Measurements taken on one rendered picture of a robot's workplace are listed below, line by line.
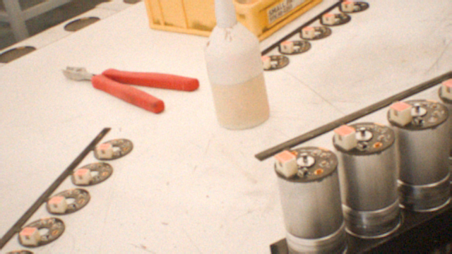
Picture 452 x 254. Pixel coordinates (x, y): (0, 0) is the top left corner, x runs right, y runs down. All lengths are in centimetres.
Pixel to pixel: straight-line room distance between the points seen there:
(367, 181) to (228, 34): 17
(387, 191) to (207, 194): 12
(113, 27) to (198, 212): 32
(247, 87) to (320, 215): 17
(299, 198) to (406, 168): 6
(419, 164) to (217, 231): 11
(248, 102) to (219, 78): 2
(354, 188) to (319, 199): 2
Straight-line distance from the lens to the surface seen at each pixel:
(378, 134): 31
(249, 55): 44
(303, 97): 48
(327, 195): 29
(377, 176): 30
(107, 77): 56
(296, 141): 31
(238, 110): 45
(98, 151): 46
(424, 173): 32
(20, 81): 61
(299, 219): 30
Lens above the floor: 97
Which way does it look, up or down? 28 degrees down
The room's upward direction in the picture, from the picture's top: 11 degrees counter-clockwise
